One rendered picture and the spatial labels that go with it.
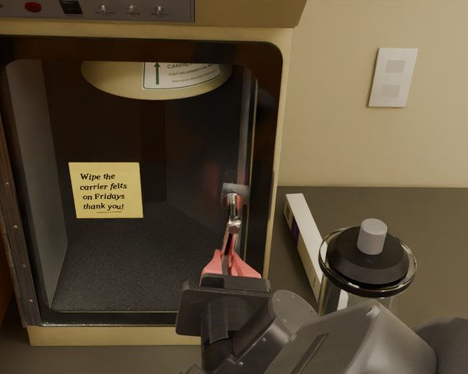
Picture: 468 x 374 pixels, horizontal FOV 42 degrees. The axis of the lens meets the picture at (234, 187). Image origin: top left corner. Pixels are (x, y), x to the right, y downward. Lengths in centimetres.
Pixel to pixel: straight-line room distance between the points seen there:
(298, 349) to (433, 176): 114
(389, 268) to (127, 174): 30
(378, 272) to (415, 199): 57
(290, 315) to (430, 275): 56
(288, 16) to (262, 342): 29
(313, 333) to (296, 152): 103
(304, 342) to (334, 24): 95
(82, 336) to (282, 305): 42
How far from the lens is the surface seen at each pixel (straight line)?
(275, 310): 51
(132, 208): 71
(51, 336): 89
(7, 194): 73
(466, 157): 130
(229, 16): 57
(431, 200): 123
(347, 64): 113
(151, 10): 56
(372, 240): 67
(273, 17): 57
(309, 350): 16
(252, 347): 50
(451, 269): 108
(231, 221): 66
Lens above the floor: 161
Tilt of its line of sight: 35 degrees down
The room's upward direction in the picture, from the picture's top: 3 degrees clockwise
